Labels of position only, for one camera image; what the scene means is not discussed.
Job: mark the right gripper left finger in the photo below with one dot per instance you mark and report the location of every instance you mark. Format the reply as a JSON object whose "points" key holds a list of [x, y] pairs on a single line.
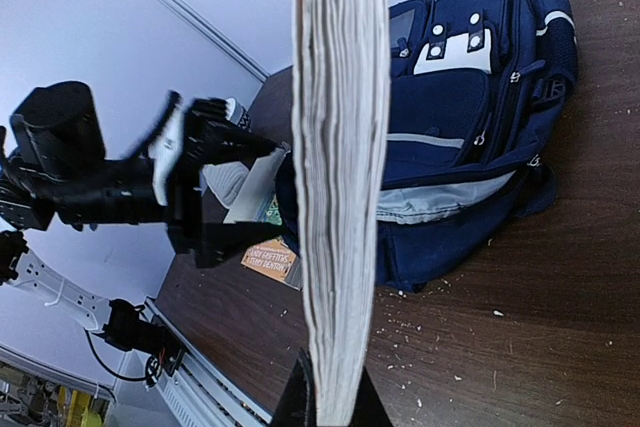
{"points": [[296, 407]]}

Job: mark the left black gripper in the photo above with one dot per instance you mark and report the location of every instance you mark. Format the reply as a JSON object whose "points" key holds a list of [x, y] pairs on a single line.
{"points": [[59, 169]]}

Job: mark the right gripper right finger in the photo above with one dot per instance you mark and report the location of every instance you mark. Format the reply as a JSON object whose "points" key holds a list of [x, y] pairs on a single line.
{"points": [[369, 410]]}

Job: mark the beige ribbed pencil case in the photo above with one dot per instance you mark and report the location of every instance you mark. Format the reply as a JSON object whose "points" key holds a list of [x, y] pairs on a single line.
{"points": [[225, 181]]}

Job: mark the orange treehouse book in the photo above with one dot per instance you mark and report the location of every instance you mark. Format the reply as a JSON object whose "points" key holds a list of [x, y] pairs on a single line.
{"points": [[256, 202]]}

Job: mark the pink story book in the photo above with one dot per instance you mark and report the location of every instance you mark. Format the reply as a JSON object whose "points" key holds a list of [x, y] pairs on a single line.
{"points": [[341, 97]]}

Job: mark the navy blue backpack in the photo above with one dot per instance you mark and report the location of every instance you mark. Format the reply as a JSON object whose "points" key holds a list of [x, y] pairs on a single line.
{"points": [[476, 88]]}

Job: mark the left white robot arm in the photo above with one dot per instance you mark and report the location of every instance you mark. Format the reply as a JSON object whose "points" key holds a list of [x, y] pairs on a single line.
{"points": [[116, 321]]}

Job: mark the white patterned bowl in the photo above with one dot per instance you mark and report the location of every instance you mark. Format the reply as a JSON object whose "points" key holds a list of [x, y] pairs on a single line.
{"points": [[237, 114]]}

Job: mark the front aluminium rail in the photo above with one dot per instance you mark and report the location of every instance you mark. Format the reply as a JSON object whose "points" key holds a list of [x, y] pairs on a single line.
{"points": [[198, 393]]}

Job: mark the left aluminium frame post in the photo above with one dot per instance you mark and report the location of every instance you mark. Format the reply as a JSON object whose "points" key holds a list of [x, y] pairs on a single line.
{"points": [[215, 36]]}

